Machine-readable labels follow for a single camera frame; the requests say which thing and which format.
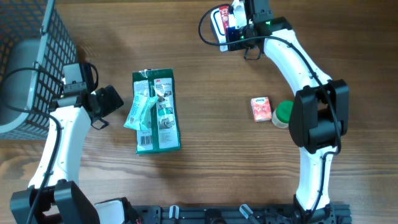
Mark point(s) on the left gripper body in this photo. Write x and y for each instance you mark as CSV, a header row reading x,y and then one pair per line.
x,y
107,102

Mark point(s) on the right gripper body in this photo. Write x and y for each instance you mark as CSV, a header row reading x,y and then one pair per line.
x,y
235,38

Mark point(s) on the red Nescafe coffee stick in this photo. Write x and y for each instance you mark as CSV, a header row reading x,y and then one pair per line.
x,y
224,13

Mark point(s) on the light green snack pouch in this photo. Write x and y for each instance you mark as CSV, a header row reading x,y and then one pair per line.
x,y
139,117

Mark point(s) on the green 3M gloves package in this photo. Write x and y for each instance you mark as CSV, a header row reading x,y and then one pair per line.
x,y
163,134

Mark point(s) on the red Kleenex tissue pack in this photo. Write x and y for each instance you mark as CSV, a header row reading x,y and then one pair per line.
x,y
261,109

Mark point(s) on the green lid jar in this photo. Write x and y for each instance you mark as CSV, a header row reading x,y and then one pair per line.
x,y
281,115

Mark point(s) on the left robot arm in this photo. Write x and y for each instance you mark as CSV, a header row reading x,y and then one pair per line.
x,y
53,194

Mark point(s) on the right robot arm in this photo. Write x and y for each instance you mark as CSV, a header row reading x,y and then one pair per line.
x,y
319,116

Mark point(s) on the white barcode scanner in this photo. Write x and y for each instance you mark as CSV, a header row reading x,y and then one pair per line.
x,y
217,26

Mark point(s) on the grey plastic mesh basket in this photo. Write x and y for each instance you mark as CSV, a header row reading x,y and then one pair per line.
x,y
35,45

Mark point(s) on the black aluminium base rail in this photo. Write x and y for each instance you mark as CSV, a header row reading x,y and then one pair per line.
x,y
217,214

